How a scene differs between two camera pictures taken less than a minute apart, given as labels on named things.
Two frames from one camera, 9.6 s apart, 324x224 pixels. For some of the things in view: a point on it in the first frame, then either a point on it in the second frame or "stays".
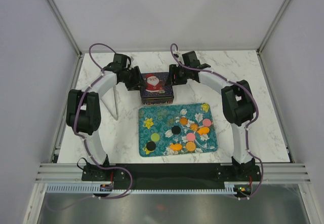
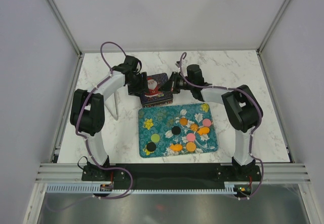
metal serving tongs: [111, 100] stays
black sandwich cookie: [151, 146] stays
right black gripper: [173, 70] -> [168, 86]
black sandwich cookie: [175, 129] stays
